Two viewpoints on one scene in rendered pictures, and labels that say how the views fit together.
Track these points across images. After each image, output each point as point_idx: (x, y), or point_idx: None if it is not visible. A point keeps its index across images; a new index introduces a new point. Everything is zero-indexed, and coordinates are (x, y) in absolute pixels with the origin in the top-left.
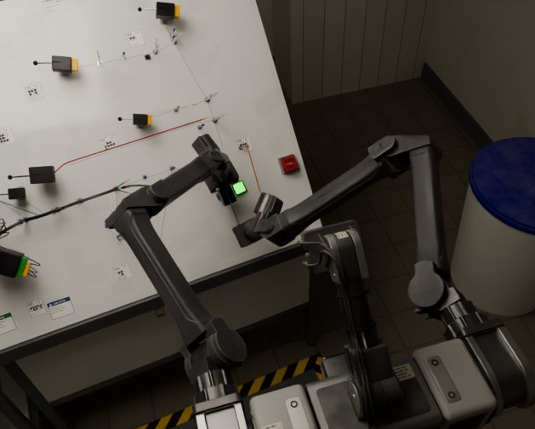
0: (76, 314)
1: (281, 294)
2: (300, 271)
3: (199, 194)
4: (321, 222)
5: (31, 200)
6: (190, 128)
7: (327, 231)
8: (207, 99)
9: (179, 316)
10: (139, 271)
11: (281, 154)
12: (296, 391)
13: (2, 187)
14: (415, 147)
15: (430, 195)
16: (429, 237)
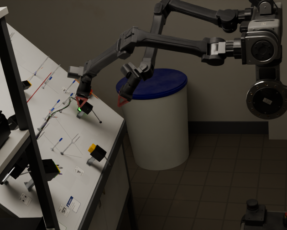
0: (82, 204)
1: (122, 181)
2: (122, 157)
3: (70, 119)
4: (118, 114)
5: None
6: (40, 89)
7: None
8: (37, 70)
9: (194, 44)
10: (84, 167)
11: None
12: (252, 21)
13: None
14: (169, 0)
15: (191, 4)
16: (207, 11)
